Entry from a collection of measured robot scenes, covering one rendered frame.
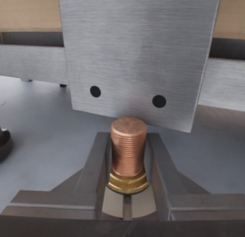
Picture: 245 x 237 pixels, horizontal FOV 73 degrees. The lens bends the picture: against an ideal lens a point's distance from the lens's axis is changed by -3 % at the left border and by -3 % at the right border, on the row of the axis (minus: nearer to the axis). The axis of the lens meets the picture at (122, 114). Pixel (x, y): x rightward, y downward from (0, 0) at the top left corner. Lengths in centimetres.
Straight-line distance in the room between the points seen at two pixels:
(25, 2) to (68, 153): 25
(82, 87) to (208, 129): 31
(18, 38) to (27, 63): 9
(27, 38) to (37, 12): 5
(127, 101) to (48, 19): 20
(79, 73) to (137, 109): 6
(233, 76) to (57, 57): 21
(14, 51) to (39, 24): 6
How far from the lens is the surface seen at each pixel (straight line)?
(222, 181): 30
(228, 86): 20
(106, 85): 16
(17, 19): 36
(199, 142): 36
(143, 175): 16
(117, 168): 16
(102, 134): 15
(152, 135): 15
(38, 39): 33
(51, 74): 26
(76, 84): 17
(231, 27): 23
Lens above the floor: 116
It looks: 28 degrees up
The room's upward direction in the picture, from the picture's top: 179 degrees counter-clockwise
